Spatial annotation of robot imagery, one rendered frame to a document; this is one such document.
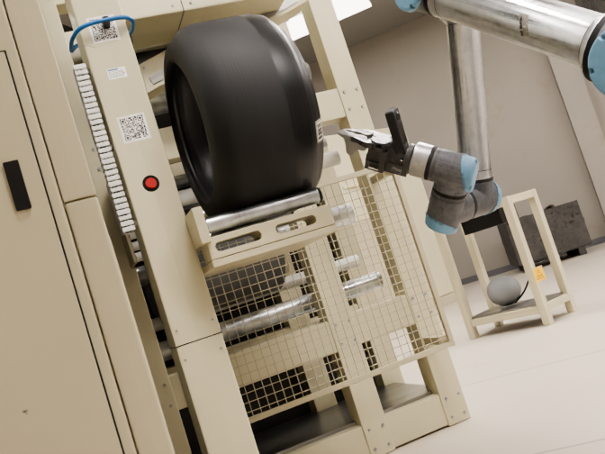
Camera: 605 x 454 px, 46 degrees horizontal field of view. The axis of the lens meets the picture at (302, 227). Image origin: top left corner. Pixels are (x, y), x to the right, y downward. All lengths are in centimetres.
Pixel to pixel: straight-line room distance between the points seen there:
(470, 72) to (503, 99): 807
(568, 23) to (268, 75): 75
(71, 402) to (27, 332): 12
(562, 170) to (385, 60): 280
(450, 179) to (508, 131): 814
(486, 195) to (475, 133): 17
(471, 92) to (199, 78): 71
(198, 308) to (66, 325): 89
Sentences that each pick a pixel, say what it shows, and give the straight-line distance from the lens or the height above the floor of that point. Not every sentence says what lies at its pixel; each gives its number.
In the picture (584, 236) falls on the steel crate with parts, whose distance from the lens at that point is 895.
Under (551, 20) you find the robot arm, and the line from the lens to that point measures 162.
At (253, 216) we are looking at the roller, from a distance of 194.
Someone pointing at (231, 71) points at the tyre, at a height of 125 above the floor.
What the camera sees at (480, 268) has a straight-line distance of 502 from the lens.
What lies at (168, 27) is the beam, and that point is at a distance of 255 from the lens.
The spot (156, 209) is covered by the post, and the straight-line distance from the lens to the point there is 198.
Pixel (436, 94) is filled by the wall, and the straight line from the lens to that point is 1012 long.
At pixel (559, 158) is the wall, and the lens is 994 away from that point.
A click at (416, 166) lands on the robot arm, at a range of 186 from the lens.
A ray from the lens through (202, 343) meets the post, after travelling 195.
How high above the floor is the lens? 68
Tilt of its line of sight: 4 degrees up
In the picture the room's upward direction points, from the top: 18 degrees counter-clockwise
